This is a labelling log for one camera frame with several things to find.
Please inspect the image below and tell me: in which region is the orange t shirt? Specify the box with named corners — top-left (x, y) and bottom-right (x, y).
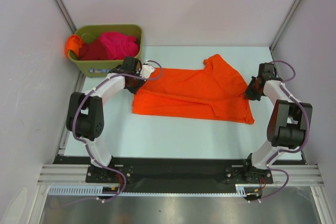
top-left (132, 54), bottom-right (255, 124)
top-left (65, 34), bottom-right (84, 58)

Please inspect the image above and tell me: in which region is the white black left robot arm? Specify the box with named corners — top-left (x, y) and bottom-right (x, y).
top-left (66, 57), bottom-right (155, 182)

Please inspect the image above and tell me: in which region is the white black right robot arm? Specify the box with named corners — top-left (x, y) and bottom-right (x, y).
top-left (242, 62), bottom-right (312, 183)

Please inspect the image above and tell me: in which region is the pink t shirt in bin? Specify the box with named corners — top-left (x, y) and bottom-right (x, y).
top-left (98, 31), bottom-right (140, 60)

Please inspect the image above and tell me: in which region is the olive green plastic bin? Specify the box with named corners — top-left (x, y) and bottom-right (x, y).
top-left (68, 24), bottom-right (143, 77)

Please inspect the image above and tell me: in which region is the dark red t shirt in bin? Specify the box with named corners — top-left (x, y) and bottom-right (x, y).
top-left (78, 40), bottom-right (110, 61)

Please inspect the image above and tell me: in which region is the orange t shirt on bin edge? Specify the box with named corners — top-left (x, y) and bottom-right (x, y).
top-left (65, 34), bottom-right (84, 58)

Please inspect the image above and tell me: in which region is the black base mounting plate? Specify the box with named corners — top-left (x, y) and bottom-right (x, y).
top-left (52, 155), bottom-right (308, 194)

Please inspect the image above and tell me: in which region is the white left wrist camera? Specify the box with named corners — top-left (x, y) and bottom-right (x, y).
top-left (140, 63), bottom-right (155, 79)

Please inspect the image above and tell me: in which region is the white slotted cable duct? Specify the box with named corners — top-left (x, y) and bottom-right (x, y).
top-left (48, 185), bottom-right (258, 197)

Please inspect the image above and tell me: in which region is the aluminium front rail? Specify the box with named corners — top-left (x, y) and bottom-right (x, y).
top-left (38, 164), bottom-right (324, 186)

